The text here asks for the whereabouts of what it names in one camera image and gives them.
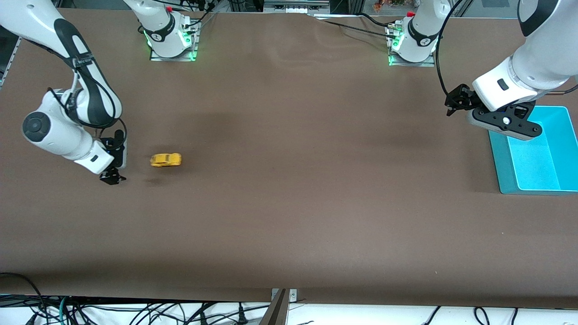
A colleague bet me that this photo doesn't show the aluminium frame profile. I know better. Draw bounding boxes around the aluminium frame profile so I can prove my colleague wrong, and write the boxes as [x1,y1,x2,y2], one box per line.
[263,0,331,14]

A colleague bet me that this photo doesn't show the yellow beetle toy car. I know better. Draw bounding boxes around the yellow beetle toy car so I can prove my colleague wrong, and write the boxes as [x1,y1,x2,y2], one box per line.
[150,153,182,168]

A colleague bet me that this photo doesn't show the aluminium table side rail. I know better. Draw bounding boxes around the aluminium table side rail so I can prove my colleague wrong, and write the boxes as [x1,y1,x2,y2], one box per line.
[0,36,21,89]

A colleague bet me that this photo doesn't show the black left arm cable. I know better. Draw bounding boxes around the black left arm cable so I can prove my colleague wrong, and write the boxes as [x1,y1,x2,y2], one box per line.
[435,0,466,96]

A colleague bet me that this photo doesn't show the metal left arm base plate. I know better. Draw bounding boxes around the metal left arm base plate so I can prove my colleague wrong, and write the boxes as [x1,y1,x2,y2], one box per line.
[388,25,437,67]

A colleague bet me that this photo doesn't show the orange background item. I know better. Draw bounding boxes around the orange background item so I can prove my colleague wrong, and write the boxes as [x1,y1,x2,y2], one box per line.
[373,0,408,12]

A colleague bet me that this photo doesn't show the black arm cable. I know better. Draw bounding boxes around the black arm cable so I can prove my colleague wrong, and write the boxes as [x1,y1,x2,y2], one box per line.
[0,25,128,141]
[435,0,466,96]

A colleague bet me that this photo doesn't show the teal plastic bin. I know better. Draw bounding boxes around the teal plastic bin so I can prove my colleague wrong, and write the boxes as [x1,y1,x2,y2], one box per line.
[489,106,578,195]

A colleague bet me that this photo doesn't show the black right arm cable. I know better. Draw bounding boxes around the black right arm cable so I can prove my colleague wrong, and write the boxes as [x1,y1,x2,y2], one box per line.
[0,25,128,141]

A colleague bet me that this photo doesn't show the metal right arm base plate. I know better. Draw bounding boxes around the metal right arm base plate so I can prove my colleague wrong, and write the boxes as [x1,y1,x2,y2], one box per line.
[149,22,199,62]

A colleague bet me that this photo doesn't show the black looped floor cable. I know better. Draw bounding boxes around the black looped floor cable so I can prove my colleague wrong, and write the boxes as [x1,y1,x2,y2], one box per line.
[0,272,47,316]

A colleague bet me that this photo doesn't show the dark tapered pole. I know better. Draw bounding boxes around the dark tapered pole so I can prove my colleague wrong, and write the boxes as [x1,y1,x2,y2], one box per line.
[259,289,289,325]

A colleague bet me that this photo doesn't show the black cables at right base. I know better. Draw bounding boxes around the black cables at right base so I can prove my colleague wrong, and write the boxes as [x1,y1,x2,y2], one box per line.
[178,0,218,28]

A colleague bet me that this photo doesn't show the black cable across table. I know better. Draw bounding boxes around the black cable across table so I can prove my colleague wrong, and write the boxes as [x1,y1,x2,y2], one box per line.
[312,13,400,39]

